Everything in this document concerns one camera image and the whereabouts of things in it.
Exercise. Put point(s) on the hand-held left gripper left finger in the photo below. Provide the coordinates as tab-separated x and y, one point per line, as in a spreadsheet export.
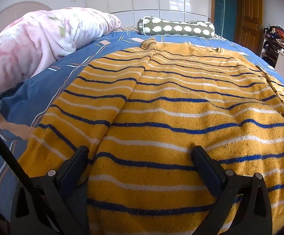
75	167

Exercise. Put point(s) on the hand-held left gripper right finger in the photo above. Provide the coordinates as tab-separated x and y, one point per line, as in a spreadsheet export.
206	169

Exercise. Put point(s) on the yellow striped knit sweater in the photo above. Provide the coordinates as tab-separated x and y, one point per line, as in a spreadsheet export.
181	112

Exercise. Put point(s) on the blue patterned bed sheet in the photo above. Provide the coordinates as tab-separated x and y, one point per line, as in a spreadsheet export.
21	102

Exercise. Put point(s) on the pink floral duvet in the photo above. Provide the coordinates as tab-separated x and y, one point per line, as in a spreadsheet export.
34	41

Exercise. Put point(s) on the green patterned bolster pillow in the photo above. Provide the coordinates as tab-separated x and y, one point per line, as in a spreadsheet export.
176	28

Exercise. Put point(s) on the cluttered storage shelf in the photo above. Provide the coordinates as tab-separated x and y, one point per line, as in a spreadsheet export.
275	39

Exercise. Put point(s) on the teal door panel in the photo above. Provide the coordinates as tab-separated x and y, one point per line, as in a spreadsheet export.
224	9

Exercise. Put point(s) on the brown wooden door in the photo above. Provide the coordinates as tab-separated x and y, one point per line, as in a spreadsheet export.
249	14

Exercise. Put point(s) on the beige curved headboard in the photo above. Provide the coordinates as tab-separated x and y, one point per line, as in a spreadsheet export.
2	14

